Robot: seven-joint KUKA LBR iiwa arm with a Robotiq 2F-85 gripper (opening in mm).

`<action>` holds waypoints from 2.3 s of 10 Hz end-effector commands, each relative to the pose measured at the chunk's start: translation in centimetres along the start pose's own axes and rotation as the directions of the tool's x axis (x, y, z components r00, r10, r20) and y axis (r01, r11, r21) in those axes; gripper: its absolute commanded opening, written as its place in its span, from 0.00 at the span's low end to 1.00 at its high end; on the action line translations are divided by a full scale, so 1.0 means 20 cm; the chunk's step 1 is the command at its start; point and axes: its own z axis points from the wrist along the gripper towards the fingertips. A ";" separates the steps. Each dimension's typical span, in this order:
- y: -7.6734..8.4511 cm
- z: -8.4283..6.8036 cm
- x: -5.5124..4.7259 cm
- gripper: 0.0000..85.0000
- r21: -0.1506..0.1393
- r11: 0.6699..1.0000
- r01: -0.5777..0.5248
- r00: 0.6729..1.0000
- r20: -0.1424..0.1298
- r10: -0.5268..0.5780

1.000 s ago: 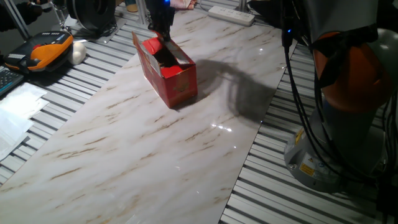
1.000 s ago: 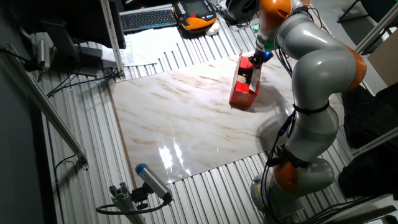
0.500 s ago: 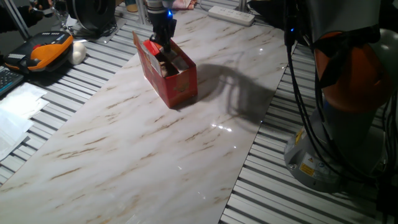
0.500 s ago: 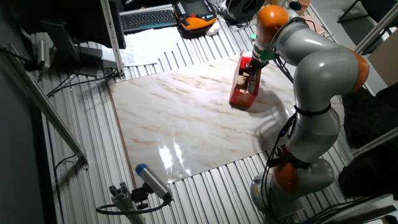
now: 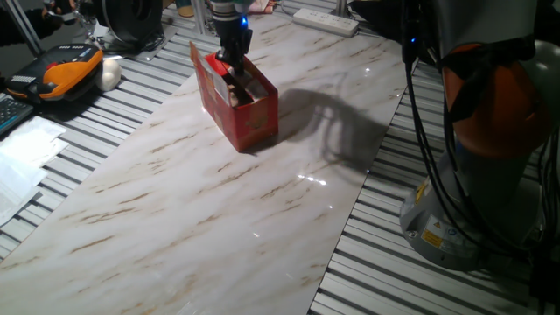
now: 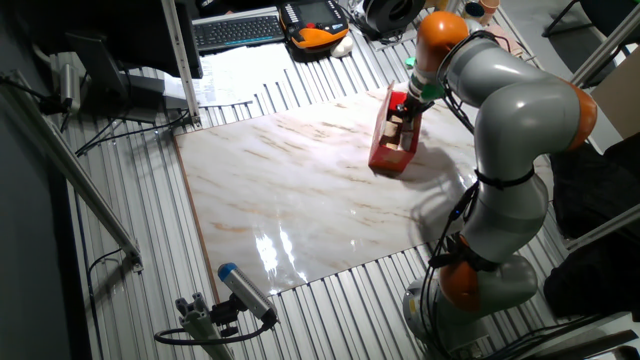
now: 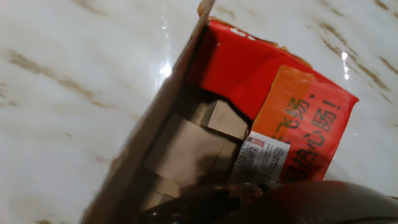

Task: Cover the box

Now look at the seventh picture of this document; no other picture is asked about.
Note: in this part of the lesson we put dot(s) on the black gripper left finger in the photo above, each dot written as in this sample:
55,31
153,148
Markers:
192,208

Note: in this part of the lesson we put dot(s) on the marble pattern board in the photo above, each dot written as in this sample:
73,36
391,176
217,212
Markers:
62,109

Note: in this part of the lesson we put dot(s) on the red cardboard box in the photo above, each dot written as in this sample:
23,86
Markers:
236,68

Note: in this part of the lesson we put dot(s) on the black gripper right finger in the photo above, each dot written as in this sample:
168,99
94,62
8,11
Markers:
311,205

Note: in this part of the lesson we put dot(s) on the large light wooden block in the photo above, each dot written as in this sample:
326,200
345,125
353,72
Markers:
183,149

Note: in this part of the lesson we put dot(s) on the small light wooden block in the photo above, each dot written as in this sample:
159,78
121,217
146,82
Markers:
225,119
161,190

